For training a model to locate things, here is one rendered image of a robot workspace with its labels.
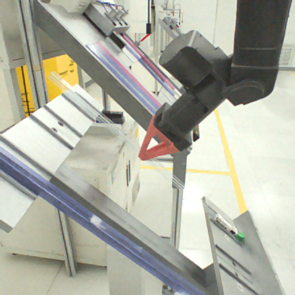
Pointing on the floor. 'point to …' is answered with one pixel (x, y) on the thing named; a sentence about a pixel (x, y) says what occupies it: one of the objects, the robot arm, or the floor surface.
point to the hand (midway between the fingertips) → (143, 153)
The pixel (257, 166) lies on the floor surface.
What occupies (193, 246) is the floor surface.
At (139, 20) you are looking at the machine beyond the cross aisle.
